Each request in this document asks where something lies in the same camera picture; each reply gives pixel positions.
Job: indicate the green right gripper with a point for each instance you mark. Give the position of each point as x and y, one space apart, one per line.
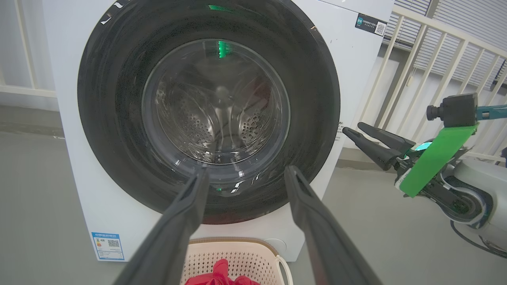
439 156

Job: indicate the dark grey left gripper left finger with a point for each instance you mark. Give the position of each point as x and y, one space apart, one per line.
166 249

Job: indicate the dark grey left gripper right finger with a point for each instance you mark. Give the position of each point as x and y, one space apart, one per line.
328 253

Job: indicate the red garment with white stitching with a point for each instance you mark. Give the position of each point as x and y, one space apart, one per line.
220 275

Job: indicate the black round glass washer door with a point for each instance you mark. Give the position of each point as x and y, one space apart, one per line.
111 118

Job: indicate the printed text label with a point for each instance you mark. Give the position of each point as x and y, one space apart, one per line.
340 132

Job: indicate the cream perforated basket brown rim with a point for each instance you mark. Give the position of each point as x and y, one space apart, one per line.
257 261

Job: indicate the white front-load washing machine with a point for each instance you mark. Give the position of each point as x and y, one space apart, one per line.
356 79

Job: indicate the steel washing machine drum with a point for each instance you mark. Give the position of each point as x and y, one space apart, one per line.
190 122

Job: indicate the blue energy label sticker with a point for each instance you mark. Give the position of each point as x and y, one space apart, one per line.
107 246

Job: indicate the black QR code sticker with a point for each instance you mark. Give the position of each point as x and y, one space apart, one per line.
370 24

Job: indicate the white metal railing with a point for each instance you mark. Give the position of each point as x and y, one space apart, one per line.
27 92
414 19

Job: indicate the grey window blind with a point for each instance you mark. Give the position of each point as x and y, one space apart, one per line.
467 23

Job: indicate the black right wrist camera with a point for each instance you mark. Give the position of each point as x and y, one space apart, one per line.
459 111

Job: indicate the teal right camera connector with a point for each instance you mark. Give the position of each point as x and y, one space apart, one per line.
491 112

